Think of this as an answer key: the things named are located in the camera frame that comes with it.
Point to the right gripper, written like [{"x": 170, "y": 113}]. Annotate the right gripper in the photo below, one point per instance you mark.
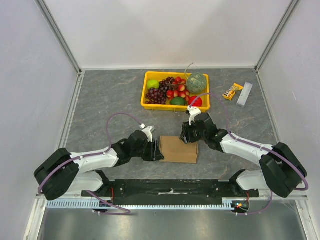
[{"x": 187, "y": 132}]

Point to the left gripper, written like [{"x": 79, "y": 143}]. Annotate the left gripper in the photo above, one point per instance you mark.
[{"x": 155, "y": 153}]

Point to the brown cardboard box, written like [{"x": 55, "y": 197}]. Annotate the brown cardboard box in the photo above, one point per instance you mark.
[{"x": 175, "y": 150}]

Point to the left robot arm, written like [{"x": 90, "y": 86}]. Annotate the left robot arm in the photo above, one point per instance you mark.
[{"x": 66, "y": 172}]

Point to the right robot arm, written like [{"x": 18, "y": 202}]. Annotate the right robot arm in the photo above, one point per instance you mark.
[{"x": 280, "y": 170}]

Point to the grey slim box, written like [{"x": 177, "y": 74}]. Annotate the grey slim box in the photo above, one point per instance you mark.
[{"x": 245, "y": 92}]

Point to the red tomato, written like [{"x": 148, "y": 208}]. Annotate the red tomato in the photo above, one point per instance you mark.
[{"x": 195, "y": 101}]

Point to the green avocado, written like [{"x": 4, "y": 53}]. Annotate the green avocado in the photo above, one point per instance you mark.
[{"x": 178, "y": 101}]

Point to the red strawberry cluster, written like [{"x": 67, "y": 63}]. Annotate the red strawberry cluster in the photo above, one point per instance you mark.
[{"x": 176, "y": 87}]

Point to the purple grape bunch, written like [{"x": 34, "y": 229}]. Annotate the purple grape bunch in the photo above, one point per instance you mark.
[{"x": 157, "y": 96}]

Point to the green netted melon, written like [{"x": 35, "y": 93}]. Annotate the green netted melon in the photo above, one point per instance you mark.
[{"x": 196, "y": 83}]

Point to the yellow candy bar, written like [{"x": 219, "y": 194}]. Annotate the yellow candy bar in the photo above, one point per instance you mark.
[{"x": 231, "y": 92}]

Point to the green apple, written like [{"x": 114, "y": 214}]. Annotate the green apple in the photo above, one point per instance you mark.
[{"x": 153, "y": 84}]

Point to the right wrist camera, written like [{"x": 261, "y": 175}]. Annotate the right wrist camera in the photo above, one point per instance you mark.
[{"x": 193, "y": 112}]

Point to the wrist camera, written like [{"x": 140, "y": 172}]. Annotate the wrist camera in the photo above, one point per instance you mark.
[
  {"x": 193, "y": 112},
  {"x": 148, "y": 131}
]

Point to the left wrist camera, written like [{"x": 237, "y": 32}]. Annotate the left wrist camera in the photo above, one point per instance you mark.
[{"x": 148, "y": 131}]

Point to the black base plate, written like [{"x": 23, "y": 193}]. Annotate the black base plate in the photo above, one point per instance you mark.
[{"x": 172, "y": 192}]

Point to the slotted cable duct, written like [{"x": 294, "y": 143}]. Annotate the slotted cable duct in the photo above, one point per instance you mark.
[{"x": 90, "y": 203}]

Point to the right aluminium frame post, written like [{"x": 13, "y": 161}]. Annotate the right aluminium frame post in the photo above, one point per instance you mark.
[{"x": 276, "y": 34}]

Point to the aluminium frame post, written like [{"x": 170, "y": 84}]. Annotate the aluminium frame post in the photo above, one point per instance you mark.
[
  {"x": 276, "y": 34},
  {"x": 42, "y": 5}
]

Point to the left aluminium frame post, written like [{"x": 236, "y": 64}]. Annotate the left aluminium frame post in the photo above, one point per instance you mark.
[{"x": 42, "y": 5}]

